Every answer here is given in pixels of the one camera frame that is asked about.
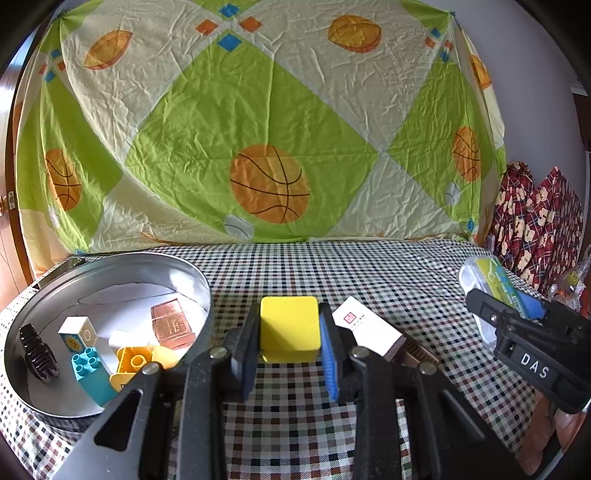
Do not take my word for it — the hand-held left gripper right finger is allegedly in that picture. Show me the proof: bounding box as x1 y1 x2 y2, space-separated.
318 301 525 480

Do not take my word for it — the lemon yellow block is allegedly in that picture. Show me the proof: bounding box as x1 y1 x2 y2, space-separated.
259 296 322 365

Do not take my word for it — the clear floss pick box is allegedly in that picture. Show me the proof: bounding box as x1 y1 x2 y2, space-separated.
458 256 546 345

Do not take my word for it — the brown comb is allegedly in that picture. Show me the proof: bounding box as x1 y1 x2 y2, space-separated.
392 338 442 371

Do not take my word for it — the checkered bed sheet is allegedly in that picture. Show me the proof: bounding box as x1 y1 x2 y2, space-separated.
0 237 591 480

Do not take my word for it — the white sun print toy block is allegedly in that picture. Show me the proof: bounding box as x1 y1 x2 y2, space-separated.
58 316 99 356

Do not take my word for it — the teal toy brick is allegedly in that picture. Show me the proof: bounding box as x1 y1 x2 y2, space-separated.
69 346 119 408

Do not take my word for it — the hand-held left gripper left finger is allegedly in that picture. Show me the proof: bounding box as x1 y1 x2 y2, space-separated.
55 302 262 480

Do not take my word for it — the basketball print sheet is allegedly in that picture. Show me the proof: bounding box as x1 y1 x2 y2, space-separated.
16 0 509 257

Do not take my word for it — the small yellow toy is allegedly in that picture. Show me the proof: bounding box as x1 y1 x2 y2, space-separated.
550 265 591 319

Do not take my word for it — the golden yellow toy brick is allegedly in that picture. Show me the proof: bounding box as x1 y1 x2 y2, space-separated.
109 346 182 394

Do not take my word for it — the person's right hand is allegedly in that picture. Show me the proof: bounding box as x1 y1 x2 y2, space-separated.
519 396 574 476

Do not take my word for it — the black hair claw clip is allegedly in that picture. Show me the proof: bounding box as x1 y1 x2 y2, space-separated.
18 323 61 384

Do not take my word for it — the round metal cookie tin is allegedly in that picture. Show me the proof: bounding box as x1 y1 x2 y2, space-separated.
0 250 216 419

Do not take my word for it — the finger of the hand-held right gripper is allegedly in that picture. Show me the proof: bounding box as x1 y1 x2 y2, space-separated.
515 287 591 326
465 288 523 345

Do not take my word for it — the white cardboard box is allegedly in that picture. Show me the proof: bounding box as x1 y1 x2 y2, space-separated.
331 296 407 363

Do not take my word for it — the wooden door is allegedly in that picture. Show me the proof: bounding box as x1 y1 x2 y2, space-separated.
0 44 37 296

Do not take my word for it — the red plaid bear print cloth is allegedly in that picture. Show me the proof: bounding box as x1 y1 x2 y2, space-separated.
485 161 587 297

